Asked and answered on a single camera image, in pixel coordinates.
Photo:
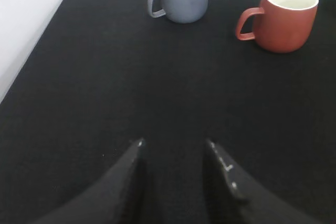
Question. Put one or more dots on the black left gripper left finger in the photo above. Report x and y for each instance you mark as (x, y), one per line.
(114, 198)

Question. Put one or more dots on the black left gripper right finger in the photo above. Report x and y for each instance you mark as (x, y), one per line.
(234, 196)

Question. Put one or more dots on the black table cloth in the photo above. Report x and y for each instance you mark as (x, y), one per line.
(105, 74)

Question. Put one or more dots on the red ceramic mug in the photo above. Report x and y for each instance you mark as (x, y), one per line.
(279, 26)

